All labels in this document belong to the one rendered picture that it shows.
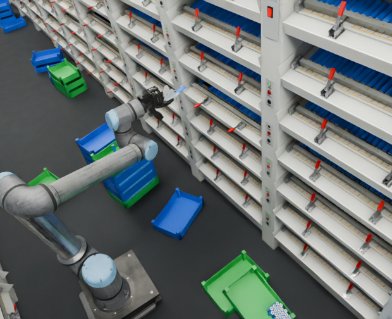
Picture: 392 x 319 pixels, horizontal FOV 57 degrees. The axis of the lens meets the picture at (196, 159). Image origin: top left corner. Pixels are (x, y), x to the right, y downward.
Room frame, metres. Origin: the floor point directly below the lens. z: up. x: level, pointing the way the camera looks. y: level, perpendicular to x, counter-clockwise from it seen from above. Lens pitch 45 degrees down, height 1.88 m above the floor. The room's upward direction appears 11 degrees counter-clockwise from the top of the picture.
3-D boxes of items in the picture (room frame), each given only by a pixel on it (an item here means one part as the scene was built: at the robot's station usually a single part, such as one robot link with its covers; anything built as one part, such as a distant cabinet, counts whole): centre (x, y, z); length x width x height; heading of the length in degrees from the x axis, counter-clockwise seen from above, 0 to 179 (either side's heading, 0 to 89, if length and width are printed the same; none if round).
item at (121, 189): (1.72, 0.46, 0.20); 0.30 x 0.20 x 0.08; 129
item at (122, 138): (1.35, 0.31, 0.77); 0.12 x 0.09 x 0.12; 44
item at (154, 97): (1.45, 0.16, 0.89); 0.12 x 0.08 x 0.09; 120
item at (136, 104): (1.41, 0.23, 0.88); 0.10 x 0.05 x 0.09; 30
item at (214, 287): (0.89, -0.09, 0.04); 0.30 x 0.20 x 0.08; 119
